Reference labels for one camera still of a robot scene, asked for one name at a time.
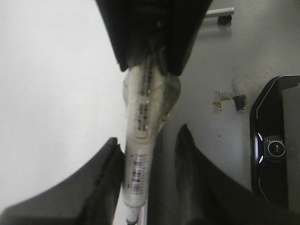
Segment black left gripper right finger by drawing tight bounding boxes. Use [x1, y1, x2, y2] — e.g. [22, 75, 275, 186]
[147, 125, 300, 225]

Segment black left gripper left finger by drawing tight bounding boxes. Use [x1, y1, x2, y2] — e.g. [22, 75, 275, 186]
[0, 137, 124, 225]

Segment white whiteboard marker pen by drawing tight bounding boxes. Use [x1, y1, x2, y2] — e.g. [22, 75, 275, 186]
[122, 53, 180, 225]

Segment white whiteboard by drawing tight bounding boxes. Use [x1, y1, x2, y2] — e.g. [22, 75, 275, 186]
[0, 0, 126, 209]

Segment torn tape scraps on floor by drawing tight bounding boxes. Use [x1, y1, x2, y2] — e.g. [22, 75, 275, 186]
[212, 78, 248, 113]

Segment grey cart leg with caster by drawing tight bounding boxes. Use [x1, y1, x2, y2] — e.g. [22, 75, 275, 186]
[205, 7, 235, 26]

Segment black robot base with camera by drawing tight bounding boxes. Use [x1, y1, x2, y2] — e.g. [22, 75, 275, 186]
[249, 75, 300, 208]

